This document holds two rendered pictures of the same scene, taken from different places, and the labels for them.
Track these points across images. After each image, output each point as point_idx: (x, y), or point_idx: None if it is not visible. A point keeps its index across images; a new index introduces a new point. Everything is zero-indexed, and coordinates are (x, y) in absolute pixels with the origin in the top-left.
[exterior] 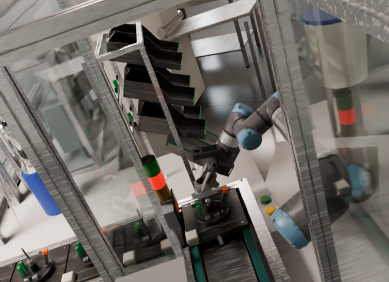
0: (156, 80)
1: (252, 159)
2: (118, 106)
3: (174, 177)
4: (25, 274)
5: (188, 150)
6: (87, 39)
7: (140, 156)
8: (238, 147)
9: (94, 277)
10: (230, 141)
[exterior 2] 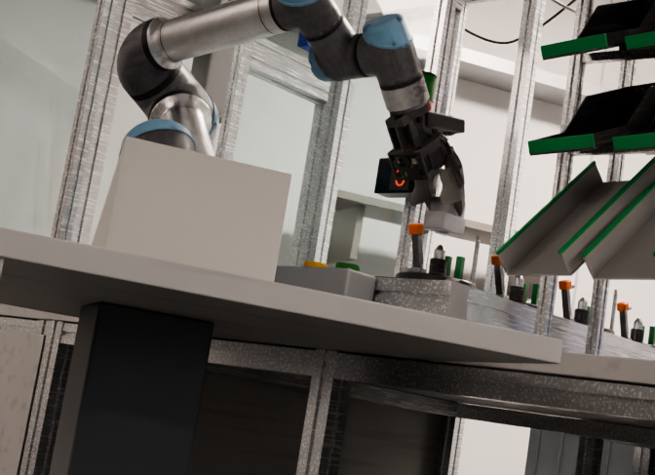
0: None
1: (567, 352)
2: None
3: None
4: None
5: (564, 188)
6: None
7: (434, 70)
8: (396, 120)
9: None
10: (391, 90)
